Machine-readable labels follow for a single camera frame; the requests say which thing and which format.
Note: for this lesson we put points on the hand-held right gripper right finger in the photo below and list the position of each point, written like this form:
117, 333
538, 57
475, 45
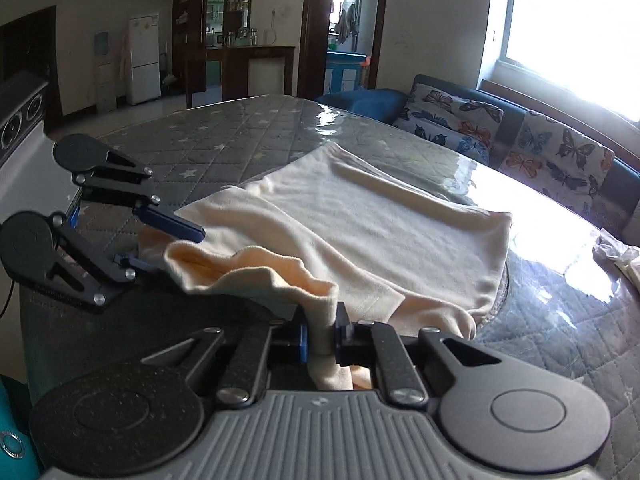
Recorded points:
350, 342

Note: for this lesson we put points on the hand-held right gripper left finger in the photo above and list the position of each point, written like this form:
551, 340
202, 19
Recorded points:
301, 344

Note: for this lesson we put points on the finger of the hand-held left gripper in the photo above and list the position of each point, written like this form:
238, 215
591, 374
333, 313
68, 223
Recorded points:
170, 222
127, 261

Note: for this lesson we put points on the cream knit garment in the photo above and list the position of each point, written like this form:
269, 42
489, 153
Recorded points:
380, 240

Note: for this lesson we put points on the hanging clothes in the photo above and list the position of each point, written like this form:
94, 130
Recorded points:
347, 22

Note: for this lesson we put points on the water dispenser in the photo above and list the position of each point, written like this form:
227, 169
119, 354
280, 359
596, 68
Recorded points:
103, 75

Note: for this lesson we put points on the white refrigerator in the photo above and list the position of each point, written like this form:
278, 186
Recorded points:
144, 60

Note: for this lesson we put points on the dark wooden side table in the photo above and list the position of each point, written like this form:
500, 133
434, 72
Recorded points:
235, 67

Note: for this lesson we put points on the dark wooden display cabinet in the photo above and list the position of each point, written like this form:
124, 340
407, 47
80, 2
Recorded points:
215, 15

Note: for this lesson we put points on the blue cabinet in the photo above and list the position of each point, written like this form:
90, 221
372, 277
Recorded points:
345, 72

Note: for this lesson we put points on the butterfly print cushion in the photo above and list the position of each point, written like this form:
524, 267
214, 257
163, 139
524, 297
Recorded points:
560, 155
450, 120

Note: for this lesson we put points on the dark blue sofa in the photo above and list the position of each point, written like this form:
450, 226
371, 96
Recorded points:
510, 120

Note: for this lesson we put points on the crumpled white cloth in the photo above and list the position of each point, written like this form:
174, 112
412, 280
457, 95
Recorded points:
617, 257

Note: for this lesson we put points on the bright window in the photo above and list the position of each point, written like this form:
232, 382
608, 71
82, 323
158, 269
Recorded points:
575, 25

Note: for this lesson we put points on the dark wooden door frame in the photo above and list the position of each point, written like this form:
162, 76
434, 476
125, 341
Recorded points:
312, 30

